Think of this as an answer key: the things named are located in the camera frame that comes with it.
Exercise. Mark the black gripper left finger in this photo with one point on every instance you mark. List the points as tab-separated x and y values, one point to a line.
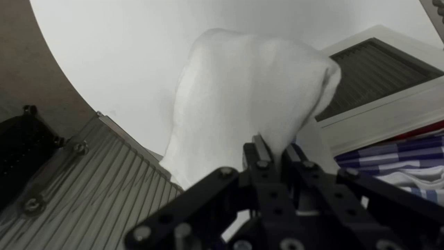
203	204

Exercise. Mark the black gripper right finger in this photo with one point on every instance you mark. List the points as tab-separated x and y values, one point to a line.
369	199

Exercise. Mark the white slatted bin frame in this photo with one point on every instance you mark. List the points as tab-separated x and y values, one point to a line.
101	195

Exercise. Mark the white towel with blue stripes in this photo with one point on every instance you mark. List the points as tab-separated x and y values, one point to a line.
230	92

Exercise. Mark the white three-tier storage cabinet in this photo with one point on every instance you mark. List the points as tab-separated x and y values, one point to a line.
383	116

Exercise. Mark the blue plaid cloth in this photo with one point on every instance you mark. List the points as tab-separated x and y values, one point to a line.
393	155

